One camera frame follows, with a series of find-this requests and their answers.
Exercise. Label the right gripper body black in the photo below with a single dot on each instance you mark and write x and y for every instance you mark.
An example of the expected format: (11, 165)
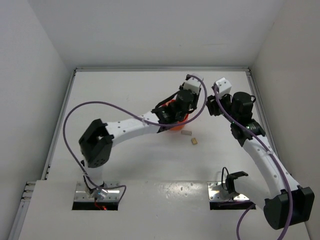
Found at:
(225, 102)

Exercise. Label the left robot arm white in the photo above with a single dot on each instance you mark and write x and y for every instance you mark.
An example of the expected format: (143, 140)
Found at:
(97, 141)

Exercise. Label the tan small eraser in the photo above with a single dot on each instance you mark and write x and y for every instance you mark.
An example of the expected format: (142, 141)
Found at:
(194, 141)

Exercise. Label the orange round divided container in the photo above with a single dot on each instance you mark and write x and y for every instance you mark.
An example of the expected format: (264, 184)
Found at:
(180, 127)

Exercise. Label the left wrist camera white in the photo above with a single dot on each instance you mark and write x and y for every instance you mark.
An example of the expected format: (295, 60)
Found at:
(192, 83)

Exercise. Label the metal base plate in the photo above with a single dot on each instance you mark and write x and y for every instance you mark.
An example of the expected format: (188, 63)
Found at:
(110, 193)
(217, 193)

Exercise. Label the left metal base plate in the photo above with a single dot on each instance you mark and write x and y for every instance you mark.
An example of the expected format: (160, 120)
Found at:
(110, 193)

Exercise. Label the grey eraser block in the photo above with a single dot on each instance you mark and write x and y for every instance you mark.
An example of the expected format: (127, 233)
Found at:
(186, 132)

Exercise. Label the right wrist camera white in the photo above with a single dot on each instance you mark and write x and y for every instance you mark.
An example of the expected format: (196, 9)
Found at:
(221, 87)

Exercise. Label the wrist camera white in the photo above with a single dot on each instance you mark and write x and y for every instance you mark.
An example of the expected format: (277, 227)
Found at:
(192, 83)
(221, 87)

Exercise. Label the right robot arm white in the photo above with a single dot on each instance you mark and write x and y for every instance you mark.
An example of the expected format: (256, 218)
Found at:
(284, 201)

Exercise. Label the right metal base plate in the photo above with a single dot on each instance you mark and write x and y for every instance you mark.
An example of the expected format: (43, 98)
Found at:
(217, 193)

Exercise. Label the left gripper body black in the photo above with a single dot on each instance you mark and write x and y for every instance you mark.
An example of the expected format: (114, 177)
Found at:
(192, 102)

